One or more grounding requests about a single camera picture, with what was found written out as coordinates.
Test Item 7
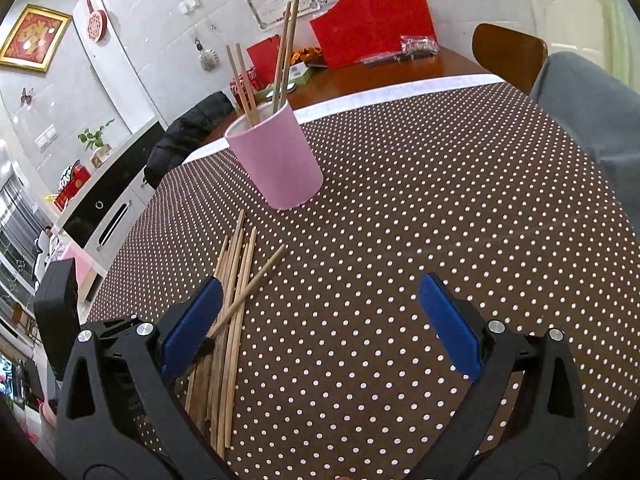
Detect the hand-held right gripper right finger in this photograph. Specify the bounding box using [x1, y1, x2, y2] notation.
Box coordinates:
[415, 273, 591, 480]

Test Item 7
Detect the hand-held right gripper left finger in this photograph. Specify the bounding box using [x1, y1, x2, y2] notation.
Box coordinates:
[54, 277, 226, 480]

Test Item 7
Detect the pile of wooden chopsticks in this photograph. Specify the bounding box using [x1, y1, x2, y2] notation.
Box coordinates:
[184, 209, 286, 458]

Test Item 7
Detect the pink cup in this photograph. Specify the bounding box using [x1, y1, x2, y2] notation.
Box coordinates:
[224, 100, 324, 211]

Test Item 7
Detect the brown polka dot tablecloth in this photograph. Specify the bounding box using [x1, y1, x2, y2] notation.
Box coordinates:
[87, 74, 640, 480]

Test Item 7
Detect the red gift box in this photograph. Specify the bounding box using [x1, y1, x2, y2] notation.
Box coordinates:
[52, 160, 93, 211]

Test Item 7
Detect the black and white cabinet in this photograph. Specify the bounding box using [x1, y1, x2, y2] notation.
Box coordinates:
[60, 117, 168, 278]

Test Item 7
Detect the small potted plant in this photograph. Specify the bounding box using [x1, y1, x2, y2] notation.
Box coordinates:
[77, 119, 116, 168]

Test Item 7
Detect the black jacket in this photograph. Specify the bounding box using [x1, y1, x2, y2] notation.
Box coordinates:
[144, 91, 236, 188]

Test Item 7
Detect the grey fabric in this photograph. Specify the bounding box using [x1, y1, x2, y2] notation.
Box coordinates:
[527, 51, 640, 211]

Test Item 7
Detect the white tall cabinet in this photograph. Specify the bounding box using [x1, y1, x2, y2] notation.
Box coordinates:
[72, 0, 168, 133]

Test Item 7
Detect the long wooden chopstick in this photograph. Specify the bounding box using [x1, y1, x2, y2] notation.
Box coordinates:
[277, 0, 302, 111]
[235, 43, 261, 125]
[271, 2, 292, 116]
[226, 45, 256, 128]

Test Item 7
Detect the grey hanging ornament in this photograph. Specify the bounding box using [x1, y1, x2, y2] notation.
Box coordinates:
[194, 36, 219, 71]

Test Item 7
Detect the gold framed picture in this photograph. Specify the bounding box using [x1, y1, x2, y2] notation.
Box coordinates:
[0, 3, 72, 73]

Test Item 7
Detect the tall red box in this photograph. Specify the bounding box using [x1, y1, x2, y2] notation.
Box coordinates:
[246, 35, 282, 92]

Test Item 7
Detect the clear plastic bag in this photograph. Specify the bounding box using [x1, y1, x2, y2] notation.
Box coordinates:
[400, 35, 441, 57]

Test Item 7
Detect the red round hanging ornament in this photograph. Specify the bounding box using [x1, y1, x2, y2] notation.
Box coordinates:
[82, 0, 108, 43]

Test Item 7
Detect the large red box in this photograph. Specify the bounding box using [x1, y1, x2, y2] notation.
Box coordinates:
[309, 0, 439, 70]

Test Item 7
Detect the pale green curtain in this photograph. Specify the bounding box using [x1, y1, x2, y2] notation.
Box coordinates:
[595, 0, 640, 86]

